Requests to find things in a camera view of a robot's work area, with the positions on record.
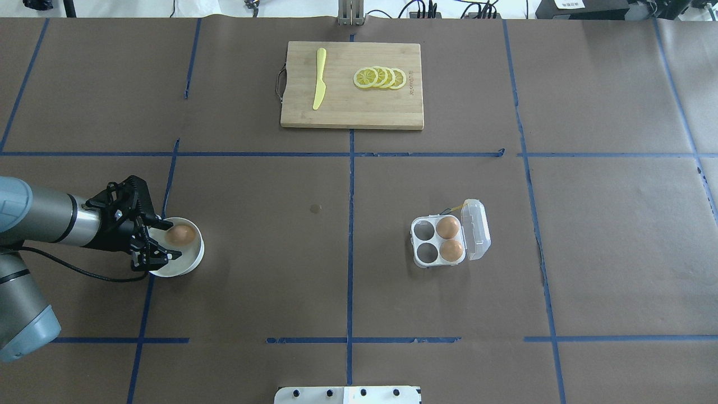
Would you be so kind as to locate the brown egg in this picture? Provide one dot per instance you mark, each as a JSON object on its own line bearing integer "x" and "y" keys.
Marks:
{"x": 180, "y": 235}
{"x": 452, "y": 251}
{"x": 448, "y": 227}

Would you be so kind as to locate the yellow plastic knife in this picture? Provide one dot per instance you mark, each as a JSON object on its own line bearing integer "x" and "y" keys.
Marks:
{"x": 320, "y": 85}

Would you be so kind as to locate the lemon slice back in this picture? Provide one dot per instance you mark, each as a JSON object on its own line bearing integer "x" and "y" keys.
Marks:
{"x": 399, "y": 79}

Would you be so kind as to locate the aluminium frame post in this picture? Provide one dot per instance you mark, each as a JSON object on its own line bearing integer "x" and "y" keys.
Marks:
{"x": 351, "y": 13}

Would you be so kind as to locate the lemon slice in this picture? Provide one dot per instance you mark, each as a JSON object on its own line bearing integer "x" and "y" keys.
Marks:
{"x": 399, "y": 79}
{"x": 389, "y": 78}
{"x": 366, "y": 78}
{"x": 382, "y": 76}

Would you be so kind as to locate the white clear egg box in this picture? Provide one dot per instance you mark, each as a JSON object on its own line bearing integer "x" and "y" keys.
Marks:
{"x": 474, "y": 235}

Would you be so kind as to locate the white round bowl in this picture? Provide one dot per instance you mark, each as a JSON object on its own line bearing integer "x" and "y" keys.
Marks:
{"x": 191, "y": 254}

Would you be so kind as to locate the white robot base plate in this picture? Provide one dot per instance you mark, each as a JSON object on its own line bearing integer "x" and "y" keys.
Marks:
{"x": 350, "y": 394}

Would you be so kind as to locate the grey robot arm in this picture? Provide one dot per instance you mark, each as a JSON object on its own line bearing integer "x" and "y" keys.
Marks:
{"x": 37, "y": 213}

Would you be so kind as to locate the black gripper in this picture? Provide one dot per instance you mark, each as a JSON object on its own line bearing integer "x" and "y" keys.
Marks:
{"x": 114, "y": 234}

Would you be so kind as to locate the lemon slice front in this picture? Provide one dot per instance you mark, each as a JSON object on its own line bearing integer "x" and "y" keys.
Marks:
{"x": 366, "y": 78}

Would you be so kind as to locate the wooden cutting board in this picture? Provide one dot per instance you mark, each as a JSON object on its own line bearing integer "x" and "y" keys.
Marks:
{"x": 345, "y": 106}

